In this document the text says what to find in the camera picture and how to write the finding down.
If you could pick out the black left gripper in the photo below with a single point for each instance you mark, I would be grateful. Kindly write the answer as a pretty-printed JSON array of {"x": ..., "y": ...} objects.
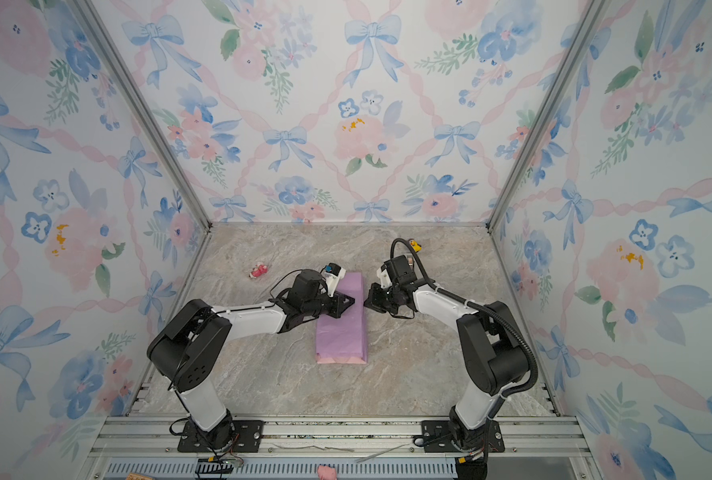
[{"x": 338, "y": 308}]

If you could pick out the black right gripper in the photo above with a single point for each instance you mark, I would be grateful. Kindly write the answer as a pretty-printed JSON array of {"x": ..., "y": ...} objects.
[{"x": 372, "y": 301}]

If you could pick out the pink purple wrapping paper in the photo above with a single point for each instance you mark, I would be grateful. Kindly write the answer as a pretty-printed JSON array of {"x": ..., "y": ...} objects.
[{"x": 344, "y": 340}]

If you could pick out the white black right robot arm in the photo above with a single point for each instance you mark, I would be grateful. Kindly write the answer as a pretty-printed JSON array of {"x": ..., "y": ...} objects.
[{"x": 497, "y": 358}]

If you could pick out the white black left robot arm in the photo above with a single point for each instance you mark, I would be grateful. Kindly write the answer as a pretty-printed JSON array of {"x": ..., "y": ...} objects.
[{"x": 186, "y": 351}]

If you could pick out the red pink toy figure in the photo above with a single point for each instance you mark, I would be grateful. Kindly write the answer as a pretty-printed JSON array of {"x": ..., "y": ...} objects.
[{"x": 259, "y": 270}]

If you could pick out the pink object front edge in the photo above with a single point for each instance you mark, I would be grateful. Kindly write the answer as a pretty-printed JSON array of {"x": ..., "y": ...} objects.
[{"x": 325, "y": 472}]

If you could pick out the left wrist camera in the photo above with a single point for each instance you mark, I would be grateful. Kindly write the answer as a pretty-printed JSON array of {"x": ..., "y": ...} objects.
[{"x": 310, "y": 283}]

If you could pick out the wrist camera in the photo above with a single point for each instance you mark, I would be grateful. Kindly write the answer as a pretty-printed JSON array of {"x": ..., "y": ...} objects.
[
  {"x": 310, "y": 283},
  {"x": 396, "y": 271}
]

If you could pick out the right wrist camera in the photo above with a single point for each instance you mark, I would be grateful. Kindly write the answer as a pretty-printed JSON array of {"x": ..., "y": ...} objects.
[{"x": 396, "y": 271}]

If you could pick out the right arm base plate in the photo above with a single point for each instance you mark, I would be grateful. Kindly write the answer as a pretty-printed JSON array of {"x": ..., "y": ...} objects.
[{"x": 447, "y": 436}]

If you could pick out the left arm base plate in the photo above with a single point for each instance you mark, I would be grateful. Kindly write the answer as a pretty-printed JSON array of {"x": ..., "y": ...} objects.
[{"x": 229, "y": 436}]

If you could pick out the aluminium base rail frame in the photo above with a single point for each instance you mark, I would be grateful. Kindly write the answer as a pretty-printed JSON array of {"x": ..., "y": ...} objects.
[{"x": 535, "y": 447}]

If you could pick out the grey slotted cable duct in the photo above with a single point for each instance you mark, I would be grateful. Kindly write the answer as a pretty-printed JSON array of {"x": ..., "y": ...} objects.
[{"x": 282, "y": 468}]

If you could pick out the aluminium corner post right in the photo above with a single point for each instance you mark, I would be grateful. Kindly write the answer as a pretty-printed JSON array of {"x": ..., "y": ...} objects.
[{"x": 580, "y": 41}]

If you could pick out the aluminium corner post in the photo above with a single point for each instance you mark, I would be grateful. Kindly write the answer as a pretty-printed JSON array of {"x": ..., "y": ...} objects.
[
  {"x": 90, "y": 20},
  {"x": 580, "y": 41}
]

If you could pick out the aluminium corner post left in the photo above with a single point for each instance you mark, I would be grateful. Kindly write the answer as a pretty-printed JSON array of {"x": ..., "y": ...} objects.
[{"x": 90, "y": 20}]

